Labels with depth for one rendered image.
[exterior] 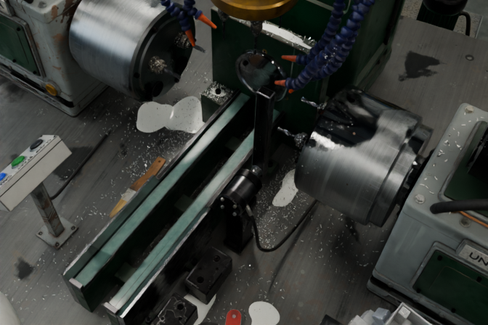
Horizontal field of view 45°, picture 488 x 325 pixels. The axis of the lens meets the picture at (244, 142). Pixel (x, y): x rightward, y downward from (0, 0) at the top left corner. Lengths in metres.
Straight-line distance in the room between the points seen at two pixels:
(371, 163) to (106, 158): 0.71
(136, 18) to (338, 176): 0.56
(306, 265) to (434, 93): 0.66
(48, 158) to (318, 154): 0.53
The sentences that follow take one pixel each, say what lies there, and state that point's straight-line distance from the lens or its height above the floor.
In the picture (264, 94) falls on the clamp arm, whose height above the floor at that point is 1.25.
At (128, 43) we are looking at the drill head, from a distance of 1.32.
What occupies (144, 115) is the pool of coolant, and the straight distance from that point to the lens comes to 1.60.
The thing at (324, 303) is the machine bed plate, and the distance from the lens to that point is 1.34.
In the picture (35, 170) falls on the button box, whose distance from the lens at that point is 1.22.
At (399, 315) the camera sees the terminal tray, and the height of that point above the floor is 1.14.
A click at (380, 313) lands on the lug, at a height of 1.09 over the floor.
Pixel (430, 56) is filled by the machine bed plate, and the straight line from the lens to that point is 1.85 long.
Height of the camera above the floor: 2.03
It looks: 53 degrees down
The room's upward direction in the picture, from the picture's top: 2 degrees clockwise
